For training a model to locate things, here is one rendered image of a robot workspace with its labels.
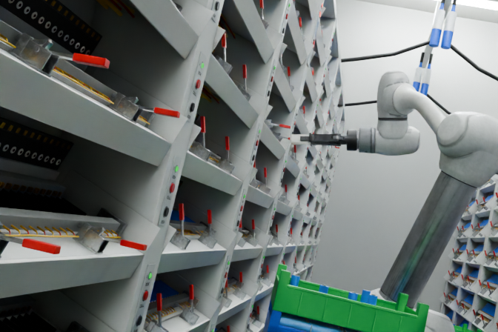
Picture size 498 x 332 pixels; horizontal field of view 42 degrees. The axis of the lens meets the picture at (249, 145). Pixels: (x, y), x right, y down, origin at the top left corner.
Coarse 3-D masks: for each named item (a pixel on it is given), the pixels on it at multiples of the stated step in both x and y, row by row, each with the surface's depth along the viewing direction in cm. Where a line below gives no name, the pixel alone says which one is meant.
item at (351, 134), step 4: (348, 132) 226; (352, 132) 226; (356, 132) 226; (340, 136) 225; (344, 136) 225; (348, 136) 225; (352, 136) 225; (356, 136) 225; (340, 140) 225; (344, 140) 225; (348, 140) 225; (352, 140) 224; (356, 140) 224; (344, 144) 231; (348, 144) 225; (352, 144) 225; (356, 144) 225; (348, 148) 226; (352, 148) 226; (356, 148) 226
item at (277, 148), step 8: (264, 120) 188; (264, 128) 194; (272, 128) 249; (264, 136) 200; (272, 136) 211; (264, 144) 207; (272, 144) 218; (280, 144) 231; (288, 144) 247; (272, 152) 225; (280, 152) 240
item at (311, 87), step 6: (312, 54) 261; (312, 72) 305; (306, 78) 272; (312, 78) 283; (306, 84) 302; (312, 84) 292; (318, 84) 320; (306, 90) 317; (312, 90) 299; (318, 90) 320; (312, 96) 308; (312, 102) 318
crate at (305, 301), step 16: (288, 272) 129; (288, 288) 128; (304, 288) 128; (336, 288) 147; (272, 304) 133; (288, 304) 128; (304, 304) 128; (320, 304) 128; (336, 304) 128; (352, 304) 128; (368, 304) 128; (384, 304) 147; (400, 304) 145; (320, 320) 127; (336, 320) 127; (352, 320) 127; (368, 320) 127; (384, 320) 127; (400, 320) 127; (416, 320) 127
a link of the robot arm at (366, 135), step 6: (360, 132) 224; (366, 132) 224; (372, 132) 223; (360, 138) 223; (366, 138) 223; (372, 138) 223; (360, 144) 224; (366, 144) 223; (372, 144) 223; (360, 150) 225; (366, 150) 225; (372, 150) 224
